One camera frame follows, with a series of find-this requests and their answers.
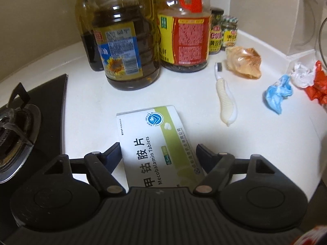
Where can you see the crumpled beige plastic bag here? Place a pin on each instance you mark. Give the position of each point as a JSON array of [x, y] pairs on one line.
[[244, 62]]

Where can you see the white green medicine box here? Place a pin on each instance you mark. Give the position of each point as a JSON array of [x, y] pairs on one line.
[[155, 149]]

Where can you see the crumpled blue glove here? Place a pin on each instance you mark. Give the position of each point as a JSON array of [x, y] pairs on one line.
[[276, 93]]

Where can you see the oil bottle red handle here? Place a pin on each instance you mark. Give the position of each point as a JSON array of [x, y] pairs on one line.
[[184, 27]]

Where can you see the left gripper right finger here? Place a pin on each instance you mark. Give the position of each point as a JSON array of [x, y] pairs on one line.
[[217, 167]]

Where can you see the black gas stove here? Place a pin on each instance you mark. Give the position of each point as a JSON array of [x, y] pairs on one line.
[[31, 136]]

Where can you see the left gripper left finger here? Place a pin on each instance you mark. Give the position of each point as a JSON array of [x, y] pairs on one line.
[[100, 167]]

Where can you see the sauce jar yellow label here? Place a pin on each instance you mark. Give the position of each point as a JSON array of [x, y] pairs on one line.
[[229, 27]]

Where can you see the orange plastic bag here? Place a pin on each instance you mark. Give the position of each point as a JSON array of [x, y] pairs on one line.
[[319, 89]]

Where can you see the dark soy sauce bottle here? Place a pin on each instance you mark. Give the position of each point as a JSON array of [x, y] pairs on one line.
[[84, 17]]

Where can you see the glass pot lid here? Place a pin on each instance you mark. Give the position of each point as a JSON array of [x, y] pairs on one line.
[[321, 47]]

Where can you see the sunflower oil bottle blue label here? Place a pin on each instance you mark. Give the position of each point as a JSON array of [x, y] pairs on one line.
[[128, 42]]

